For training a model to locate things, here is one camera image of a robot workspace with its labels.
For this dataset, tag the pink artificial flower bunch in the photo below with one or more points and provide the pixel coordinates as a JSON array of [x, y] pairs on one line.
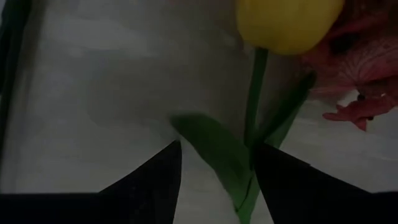
[[373, 68]]

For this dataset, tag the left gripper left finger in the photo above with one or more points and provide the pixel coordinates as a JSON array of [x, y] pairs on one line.
[[124, 205]]

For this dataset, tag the yellow artificial tulip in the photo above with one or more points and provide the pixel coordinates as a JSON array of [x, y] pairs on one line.
[[286, 25]]

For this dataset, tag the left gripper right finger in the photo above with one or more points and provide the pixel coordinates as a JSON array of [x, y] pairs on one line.
[[311, 199]]

